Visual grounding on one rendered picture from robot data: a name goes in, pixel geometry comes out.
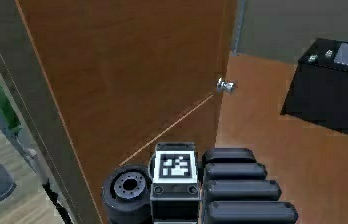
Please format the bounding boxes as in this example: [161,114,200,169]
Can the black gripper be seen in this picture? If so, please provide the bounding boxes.
[100,163,154,224]

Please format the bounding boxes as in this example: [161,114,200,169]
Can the brown wooden room door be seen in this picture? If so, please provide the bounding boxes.
[15,0,238,224]

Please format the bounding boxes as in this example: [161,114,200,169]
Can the green house plant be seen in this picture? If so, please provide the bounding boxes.
[0,79,22,133]

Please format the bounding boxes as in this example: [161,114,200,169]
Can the black cabinet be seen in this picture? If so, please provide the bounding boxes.
[280,37,348,141]

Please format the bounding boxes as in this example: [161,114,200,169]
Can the silver door handle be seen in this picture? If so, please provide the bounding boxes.
[216,77,237,94]

